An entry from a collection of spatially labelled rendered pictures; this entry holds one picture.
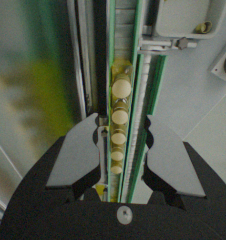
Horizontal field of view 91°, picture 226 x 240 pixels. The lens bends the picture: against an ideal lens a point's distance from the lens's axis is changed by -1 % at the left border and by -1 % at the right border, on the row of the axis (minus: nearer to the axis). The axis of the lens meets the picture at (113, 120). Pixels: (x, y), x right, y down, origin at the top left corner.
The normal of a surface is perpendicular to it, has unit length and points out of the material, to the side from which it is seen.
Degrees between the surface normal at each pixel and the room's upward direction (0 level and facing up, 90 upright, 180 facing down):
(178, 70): 0
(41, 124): 90
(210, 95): 0
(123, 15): 0
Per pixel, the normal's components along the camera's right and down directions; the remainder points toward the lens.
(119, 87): -0.06, 0.52
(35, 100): 1.00, 0.05
